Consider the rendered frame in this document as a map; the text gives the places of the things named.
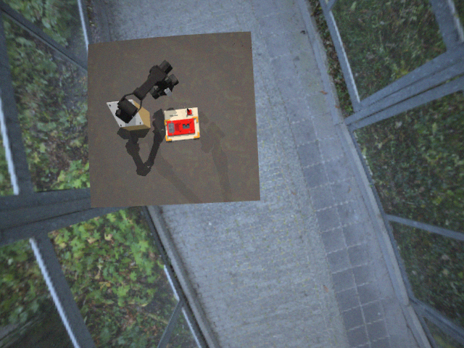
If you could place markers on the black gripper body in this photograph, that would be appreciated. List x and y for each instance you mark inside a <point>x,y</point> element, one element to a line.
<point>168,83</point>

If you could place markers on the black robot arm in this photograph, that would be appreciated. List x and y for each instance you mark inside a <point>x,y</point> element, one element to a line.
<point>157,75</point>

